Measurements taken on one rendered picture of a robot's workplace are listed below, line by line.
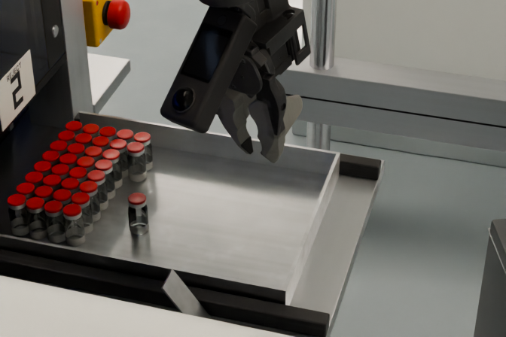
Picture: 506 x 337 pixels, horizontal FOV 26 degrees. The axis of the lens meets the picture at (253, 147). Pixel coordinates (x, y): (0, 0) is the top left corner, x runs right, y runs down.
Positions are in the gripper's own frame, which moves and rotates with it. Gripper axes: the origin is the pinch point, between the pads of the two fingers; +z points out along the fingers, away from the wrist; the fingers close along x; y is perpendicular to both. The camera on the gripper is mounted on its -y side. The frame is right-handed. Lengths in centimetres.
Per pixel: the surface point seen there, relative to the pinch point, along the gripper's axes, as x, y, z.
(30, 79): 31.6, -2.0, -0.8
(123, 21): 36.3, 17.3, 4.9
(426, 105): 34, 82, 67
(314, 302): -7.1, -3.5, 15.7
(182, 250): 9.2, -5.6, 13.8
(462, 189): 48, 116, 125
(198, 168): 18.0, 7.4, 15.7
